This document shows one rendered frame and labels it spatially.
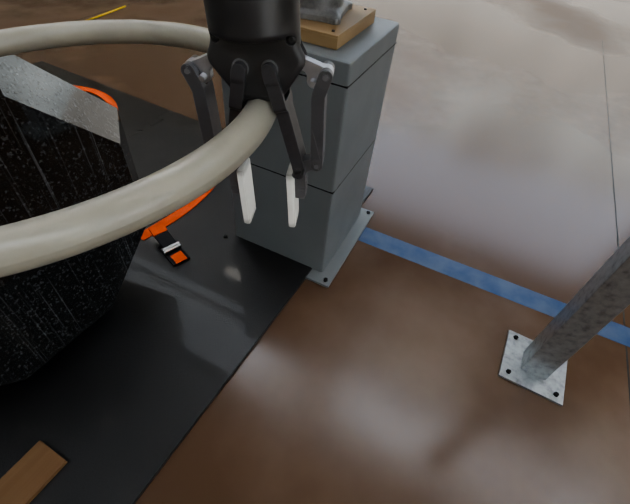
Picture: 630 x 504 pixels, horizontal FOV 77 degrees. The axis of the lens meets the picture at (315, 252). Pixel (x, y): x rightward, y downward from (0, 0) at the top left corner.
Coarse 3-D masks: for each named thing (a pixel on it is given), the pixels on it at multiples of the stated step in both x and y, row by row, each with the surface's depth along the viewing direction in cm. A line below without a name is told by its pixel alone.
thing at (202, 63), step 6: (204, 54) 34; (192, 60) 34; (198, 60) 34; (204, 60) 34; (198, 66) 35; (204, 66) 34; (210, 66) 34; (204, 72) 35; (210, 72) 35; (198, 78) 35; (204, 78) 35; (210, 78) 35
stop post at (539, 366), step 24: (624, 264) 93; (600, 288) 99; (624, 288) 96; (576, 312) 107; (600, 312) 103; (552, 336) 116; (576, 336) 112; (504, 360) 133; (528, 360) 127; (552, 360) 122; (528, 384) 127; (552, 384) 128
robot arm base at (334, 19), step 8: (304, 0) 103; (312, 0) 103; (320, 0) 103; (328, 0) 103; (336, 0) 104; (344, 0) 113; (304, 8) 104; (312, 8) 104; (320, 8) 104; (328, 8) 104; (336, 8) 106; (344, 8) 109; (304, 16) 105; (312, 16) 104; (320, 16) 104; (328, 16) 103; (336, 16) 104; (336, 24) 104
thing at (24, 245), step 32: (0, 32) 51; (32, 32) 52; (64, 32) 53; (96, 32) 54; (128, 32) 54; (160, 32) 53; (192, 32) 51; (224, 128) 32; (256, 128) 33; (192, 160) 28; (224, 160) 30; (128, 192) 26; (160, 192) 26; (192, 192) 28; (32, 224) 23; (64, 224) 24; (96, 224) 24; (128, 224) 26; (0, 256) 23; (32, 256) 23; (64, 256) 24
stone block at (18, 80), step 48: (0, 96) 76; (48, 96) 86; (0, 144) 79; (48, 144) 87; (96, 144) 97; (0, 192) 83; (48, 192) 92; (96, 192) 103; (0, 288) 92; (48, 288) 103; (96, 288) 117; (0, 336) 97; (48, 336) 109; (0, 384) 102
